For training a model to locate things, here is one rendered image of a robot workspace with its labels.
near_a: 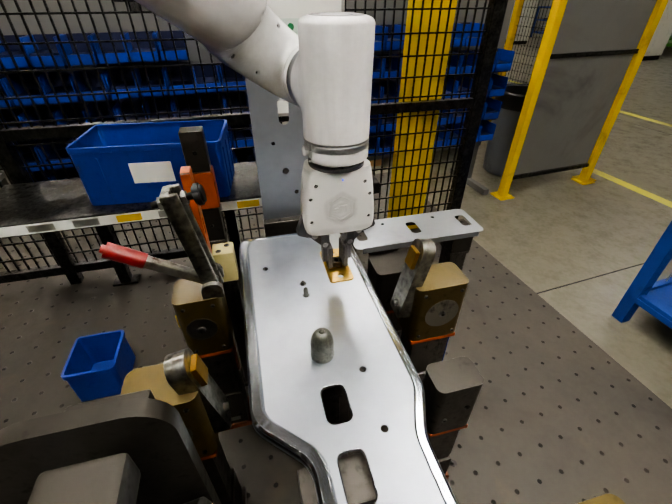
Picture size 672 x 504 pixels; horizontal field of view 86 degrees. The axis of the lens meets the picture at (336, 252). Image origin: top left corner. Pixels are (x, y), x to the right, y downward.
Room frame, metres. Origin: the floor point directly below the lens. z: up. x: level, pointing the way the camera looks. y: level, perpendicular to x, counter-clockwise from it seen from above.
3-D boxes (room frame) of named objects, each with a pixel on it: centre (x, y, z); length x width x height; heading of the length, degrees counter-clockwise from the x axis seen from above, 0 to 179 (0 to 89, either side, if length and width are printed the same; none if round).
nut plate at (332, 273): (0.46, 0.00, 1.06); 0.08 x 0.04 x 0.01; 14
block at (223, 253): (0.50, 0.19, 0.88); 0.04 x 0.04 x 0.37; 14
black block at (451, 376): (0.31, -0.18, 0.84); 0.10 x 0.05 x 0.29; 104
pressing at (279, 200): (0.71, 0.10, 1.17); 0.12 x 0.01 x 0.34; 104
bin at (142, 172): (0.81, 0.41, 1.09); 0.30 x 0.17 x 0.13; 99
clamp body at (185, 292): (0.41, 0.22, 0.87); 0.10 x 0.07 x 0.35; 104
